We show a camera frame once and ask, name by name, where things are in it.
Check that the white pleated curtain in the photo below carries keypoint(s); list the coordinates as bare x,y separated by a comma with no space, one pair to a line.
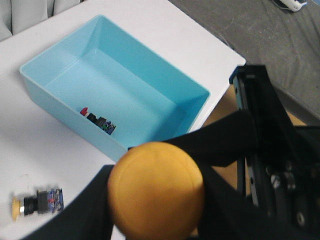
19,15

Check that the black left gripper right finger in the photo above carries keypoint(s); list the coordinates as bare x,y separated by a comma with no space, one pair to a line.
227,215

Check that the white blue object on floor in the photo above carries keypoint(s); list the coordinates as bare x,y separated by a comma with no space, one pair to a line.
290,5

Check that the light blue plastic box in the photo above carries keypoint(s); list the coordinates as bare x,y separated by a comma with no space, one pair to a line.
102,67

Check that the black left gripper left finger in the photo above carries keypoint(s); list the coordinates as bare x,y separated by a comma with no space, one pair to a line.
87,217

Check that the red push button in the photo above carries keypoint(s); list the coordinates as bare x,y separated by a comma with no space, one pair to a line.
104,124

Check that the yellow push button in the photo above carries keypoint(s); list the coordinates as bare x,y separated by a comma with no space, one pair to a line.
156,192
42,202

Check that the black metal frame stand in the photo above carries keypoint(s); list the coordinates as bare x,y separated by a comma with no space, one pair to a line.
284,173

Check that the lying yellow push button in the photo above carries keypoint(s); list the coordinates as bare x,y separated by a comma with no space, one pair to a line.
42,202

